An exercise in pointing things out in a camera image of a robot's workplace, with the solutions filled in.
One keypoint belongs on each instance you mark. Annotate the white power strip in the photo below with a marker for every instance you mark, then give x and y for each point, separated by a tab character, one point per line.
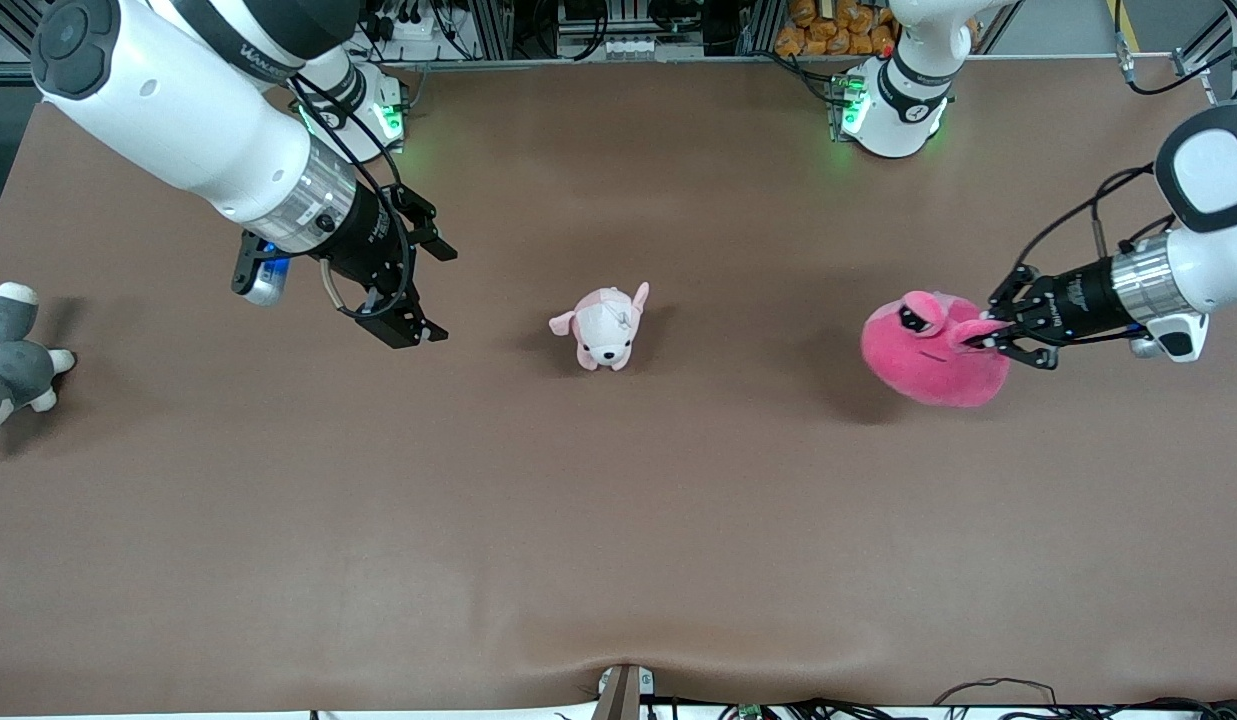
408	25

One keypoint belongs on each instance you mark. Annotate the round pink plush toy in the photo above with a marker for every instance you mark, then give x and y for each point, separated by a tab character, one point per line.
933	355

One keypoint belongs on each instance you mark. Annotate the pile of orange plush toys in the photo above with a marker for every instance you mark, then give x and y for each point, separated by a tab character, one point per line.
838	30

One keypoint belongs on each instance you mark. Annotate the aluminium table edge rail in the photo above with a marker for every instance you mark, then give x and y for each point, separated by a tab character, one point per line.
618	62

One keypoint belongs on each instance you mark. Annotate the grey white plush husky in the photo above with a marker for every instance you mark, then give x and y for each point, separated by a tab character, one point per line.
13	370

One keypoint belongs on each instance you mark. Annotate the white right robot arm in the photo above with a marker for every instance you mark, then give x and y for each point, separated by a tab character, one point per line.
178	110

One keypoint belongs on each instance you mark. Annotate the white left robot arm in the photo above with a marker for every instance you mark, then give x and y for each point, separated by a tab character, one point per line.
1218	170

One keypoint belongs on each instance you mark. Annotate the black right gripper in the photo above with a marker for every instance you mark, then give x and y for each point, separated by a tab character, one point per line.
363	240

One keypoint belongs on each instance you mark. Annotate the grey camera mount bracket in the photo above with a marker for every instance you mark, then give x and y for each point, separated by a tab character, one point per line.
623	692

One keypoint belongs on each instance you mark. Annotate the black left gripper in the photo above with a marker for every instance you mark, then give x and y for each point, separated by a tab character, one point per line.
1076	294

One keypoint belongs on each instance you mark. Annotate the small pink white plush dog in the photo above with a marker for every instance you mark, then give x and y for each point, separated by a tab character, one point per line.
606	330

